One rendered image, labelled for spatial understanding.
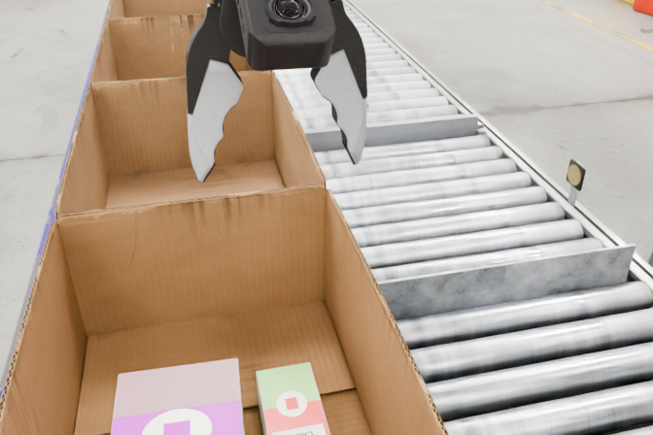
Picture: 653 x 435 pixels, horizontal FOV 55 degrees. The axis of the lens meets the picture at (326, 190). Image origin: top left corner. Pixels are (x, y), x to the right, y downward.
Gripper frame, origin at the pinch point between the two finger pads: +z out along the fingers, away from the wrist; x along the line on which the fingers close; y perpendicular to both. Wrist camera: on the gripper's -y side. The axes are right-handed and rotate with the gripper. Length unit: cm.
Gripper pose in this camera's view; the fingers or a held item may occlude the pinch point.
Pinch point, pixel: (282, 169)
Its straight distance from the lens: 45.1
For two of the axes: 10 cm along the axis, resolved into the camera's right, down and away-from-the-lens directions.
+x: -9.7, 1.2, -2.0
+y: -2.3, -4.9, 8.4
